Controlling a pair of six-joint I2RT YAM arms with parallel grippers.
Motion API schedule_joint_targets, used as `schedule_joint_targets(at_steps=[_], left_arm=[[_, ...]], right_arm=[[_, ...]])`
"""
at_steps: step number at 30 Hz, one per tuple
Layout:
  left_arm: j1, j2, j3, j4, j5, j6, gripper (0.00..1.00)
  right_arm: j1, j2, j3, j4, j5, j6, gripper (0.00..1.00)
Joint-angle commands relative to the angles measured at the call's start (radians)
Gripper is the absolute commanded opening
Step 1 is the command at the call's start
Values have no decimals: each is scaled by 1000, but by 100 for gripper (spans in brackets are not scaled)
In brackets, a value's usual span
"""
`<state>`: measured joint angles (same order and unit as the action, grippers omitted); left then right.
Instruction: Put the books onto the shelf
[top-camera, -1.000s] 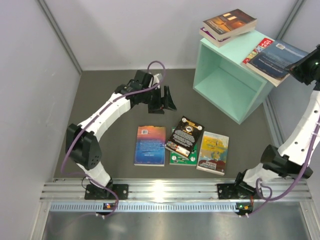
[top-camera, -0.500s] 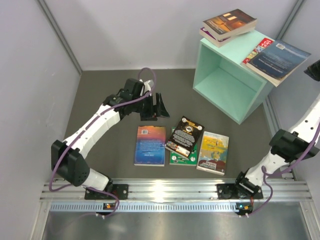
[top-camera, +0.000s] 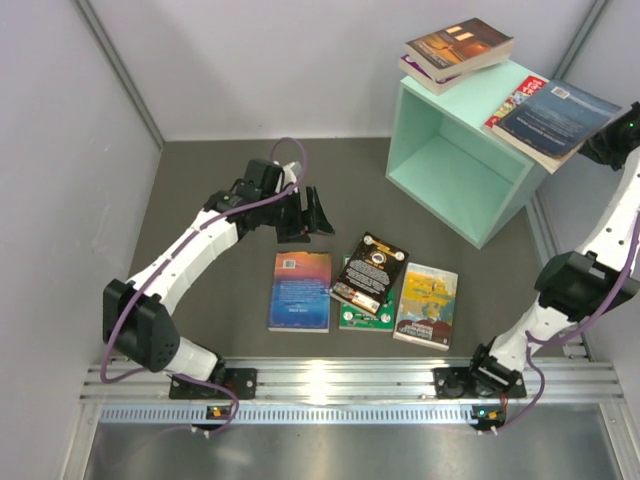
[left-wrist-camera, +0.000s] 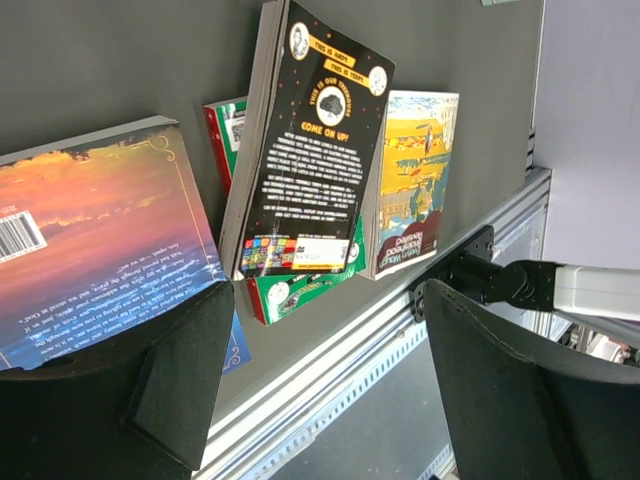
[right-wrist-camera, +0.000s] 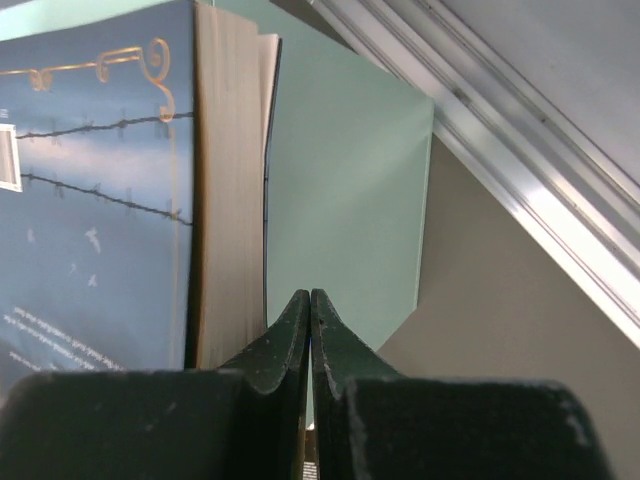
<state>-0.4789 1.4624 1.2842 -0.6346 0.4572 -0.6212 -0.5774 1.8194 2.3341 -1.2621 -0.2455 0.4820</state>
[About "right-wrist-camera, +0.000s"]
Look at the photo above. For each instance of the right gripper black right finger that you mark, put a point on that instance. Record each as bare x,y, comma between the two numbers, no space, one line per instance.
372,422

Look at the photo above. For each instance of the mint green cube shelf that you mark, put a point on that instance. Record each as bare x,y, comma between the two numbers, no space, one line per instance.
347,165

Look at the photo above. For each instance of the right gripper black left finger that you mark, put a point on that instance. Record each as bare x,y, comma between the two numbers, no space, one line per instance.
242,420

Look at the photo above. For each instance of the right aluminium frame post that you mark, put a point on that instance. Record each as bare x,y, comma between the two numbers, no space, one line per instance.
540,101

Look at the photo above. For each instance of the blue starry night book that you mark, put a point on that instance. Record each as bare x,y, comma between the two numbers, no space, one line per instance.
133,191

